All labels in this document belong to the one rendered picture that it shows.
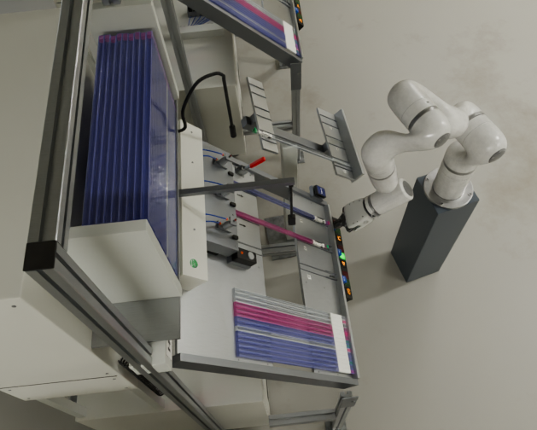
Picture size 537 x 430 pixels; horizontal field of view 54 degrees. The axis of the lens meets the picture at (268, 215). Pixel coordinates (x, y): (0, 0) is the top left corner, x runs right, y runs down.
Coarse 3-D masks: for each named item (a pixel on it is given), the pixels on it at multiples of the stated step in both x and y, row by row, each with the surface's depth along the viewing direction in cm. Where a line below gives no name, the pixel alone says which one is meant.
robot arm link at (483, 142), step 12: (480, 120) 173; (468, 132) 173; (480, 132) 171; (492, 132) 170; (456, 144) 189; (468, 144) 174; (480, 144) 171; (492, 144) 169; (504, 144) 170; (444, 156) 193; (456, 156) 185; (468, 156) 177; (480, 156) 172; (492, 156) 171; (456, 168) 188; (468, 168) 187
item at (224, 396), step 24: (192, 384) 186; (216, 384) 185; (240, 384) 185; (264, 384) 201; (96, 408) 183; (120, 408) 183; (144, 408) 183; (168, 408) 182; (216, 408) 185; (240, 408) 189; (264, 408) 194
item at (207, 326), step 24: (240, 192) 173; (240, 240) 163; (216, 264) 151; (216, 288) 147; (240, 288) 154; (264, 288) 162; (192, 312) 138; (216, 312) 144; (192, 336) 134; (216, 336) 140; (240, 360) 143
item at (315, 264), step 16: (304, 208) 196; (320, 208) 204; (304, 224) 192; (320, 224) 199; (320, 240) 195; (304, 256) 184; (320, 256) 191; (304, 272) 180; (320, 272) 186; (304, 288) 176; (320, 288) 182; (336, 288) 189; (304, 304) 173; (320, 304) 179; (336, 304) 185
